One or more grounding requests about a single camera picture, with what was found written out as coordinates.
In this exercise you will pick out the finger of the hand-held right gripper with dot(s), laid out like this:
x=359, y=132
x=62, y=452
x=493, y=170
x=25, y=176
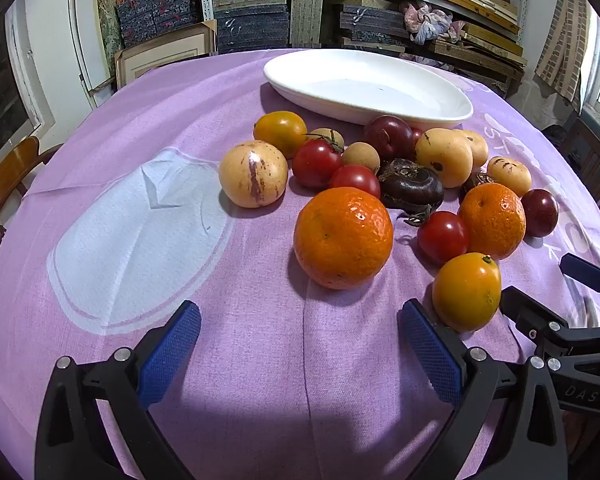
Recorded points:
x=527, y=310
x=582, y=270

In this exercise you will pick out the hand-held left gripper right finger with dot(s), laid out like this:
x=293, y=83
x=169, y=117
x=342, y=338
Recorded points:
x=432, y=355

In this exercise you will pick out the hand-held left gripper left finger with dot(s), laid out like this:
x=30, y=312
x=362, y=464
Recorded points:
x=172, y=350

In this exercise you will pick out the orange yellow tomato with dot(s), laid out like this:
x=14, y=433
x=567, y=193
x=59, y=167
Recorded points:
x=467, y=292
x=280, y=132

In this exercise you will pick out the small dark red plum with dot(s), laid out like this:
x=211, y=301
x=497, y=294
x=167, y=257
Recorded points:
x=539, y=211

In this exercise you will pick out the small orange mandarin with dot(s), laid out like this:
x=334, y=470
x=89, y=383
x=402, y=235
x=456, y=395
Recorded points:
x=492, y=220

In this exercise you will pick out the small yellow pepino melon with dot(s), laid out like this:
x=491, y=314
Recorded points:
x=510, y=175
x=477, y=149

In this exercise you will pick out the small dark water chestnut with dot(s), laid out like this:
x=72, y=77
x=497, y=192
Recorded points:
x=475, y=181

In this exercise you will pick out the large orange mandarin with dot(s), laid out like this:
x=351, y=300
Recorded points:
x=342, y=237

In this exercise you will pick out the large dark water chestnut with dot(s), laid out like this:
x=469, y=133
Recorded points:
x=410, y=185

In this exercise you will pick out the large yellow pepino melon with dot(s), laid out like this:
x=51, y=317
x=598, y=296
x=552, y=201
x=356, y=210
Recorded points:
x=443, y=156

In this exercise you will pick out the purple striped pepino melon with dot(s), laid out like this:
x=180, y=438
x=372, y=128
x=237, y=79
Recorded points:
x=252, y=174

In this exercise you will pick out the tan longan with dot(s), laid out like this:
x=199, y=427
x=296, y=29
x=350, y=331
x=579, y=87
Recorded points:
x=361, y=156
x=325, y=135

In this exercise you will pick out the large dark red plum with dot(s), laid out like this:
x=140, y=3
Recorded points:
x=388, y=136

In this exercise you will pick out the red cherry tomato with stem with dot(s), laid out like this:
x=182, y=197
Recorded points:
x=316, y=164

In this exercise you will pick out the white oval plate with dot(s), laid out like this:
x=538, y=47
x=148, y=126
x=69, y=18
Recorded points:
x=370, y=90

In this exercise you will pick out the purple printed tablecloth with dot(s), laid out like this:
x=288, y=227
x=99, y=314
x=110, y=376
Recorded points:
x=260, y=335

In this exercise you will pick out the dark wooden chair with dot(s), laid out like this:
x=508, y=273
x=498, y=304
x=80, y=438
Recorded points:
x=595, y=160

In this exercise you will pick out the brick patterned curtain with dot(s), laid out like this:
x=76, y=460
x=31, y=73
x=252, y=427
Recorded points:
x=562, y=45

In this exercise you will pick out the light wooden chair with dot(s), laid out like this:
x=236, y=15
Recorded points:
x=10, y=170

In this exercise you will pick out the stack of wooden frames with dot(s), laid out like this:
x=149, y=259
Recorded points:
x=480, y=5

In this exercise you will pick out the crumpled pink cloth bundle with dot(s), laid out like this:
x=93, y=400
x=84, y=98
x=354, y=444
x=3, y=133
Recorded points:
x=430, y=22

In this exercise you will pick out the beige framed picture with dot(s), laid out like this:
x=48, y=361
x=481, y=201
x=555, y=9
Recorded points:
x=130, y=60

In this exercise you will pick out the white framed dark window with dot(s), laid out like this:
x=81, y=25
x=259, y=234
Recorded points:
x=25, y=70

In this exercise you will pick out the white leaning panels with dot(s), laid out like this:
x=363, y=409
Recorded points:
x=82, y=35

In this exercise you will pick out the stack of dark ribboned boxes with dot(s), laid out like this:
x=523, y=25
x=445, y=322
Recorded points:
x=370, y=17

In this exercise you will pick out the stack of dark blue boxes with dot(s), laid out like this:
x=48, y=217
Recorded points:
x=250, y=27

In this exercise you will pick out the stack of blue patterned boxes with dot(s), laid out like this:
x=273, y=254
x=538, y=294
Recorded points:
x=150, y=17

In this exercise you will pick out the metal shelving rack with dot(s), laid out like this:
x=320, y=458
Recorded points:
x=206, y=15

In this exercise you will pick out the green marbled panel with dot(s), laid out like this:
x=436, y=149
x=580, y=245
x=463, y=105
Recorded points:
x=105, y=15

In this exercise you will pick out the upright grey boxes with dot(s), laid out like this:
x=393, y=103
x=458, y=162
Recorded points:
x=305, y=20

